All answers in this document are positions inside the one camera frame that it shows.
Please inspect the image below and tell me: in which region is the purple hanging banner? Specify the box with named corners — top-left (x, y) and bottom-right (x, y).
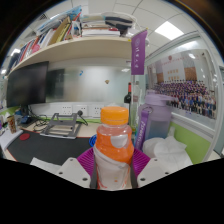
top-left (130, 29), bottom-right (149, 76)

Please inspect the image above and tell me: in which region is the orange-capped drink bottle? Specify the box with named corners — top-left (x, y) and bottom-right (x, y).
top-left (91, 105), bottom-right (135, 192)

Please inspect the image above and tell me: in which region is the flat round red coaster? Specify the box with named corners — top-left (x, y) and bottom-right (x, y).
top-left (18, 132), bottom-right (31, 141)

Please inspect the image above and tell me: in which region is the black cable bundle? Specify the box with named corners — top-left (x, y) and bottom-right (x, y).
top-left (31, 113), bottom-right (52, 133)

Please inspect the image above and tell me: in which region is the white handwritten paper sheet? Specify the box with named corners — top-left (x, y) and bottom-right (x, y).
top-left (0, 128), bottom-right (24, 151)

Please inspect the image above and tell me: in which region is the black computer monitor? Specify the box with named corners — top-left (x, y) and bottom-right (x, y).
top-left (5, 60), bottom-right (50, 108)

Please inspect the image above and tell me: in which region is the wall shelf with books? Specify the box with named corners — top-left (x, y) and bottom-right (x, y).
top-left (6, 4), bottom-right (143, 78)

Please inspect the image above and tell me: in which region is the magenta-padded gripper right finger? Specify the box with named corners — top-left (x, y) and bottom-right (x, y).
top-left (129, 148), bottom-right (173, 189)

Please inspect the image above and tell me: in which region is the dark wine bottle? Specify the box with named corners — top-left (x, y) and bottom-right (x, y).
top-left (123, 82), bottom-right (133, 108)

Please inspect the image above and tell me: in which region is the white wall socket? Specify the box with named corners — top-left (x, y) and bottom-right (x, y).
top-left (75, 104), bottom-right (88, 117)
top-left (92, 105), bottom-right (103, 118)
top-left (60, 104), bottom-right (73, 116)

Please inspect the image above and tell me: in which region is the coiled blue cable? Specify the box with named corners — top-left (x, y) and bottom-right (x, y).
top-left (88, 134), bottom-right (98, 148)

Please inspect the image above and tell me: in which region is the white folded paper sheet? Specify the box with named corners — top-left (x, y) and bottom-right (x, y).
top-left (29, 157), bottom-right (63, 174)

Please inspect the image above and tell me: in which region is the grey metal laptop stand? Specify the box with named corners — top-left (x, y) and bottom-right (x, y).
top-left (39, 112), bottom-right (83, 140)

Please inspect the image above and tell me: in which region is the black desk mat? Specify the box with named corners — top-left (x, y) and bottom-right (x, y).
top-left (6, 129), bottom-right (98, 167)

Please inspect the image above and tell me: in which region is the group photo poster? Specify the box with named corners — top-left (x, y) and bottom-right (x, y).
top-left (146, 49), bottom-right (218, 120)

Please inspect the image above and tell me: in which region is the white plastic bag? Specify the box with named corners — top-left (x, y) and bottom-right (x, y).
top-left (142, 134), bottom-right (194, 173)

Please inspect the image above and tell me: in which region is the purple water jug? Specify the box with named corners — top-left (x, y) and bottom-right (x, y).
top-left (134, 90), bottom-right (174, 153)

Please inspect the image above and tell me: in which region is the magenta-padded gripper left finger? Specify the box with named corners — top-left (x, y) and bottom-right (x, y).
top-left (54, 147), bottom-right (98, 190)

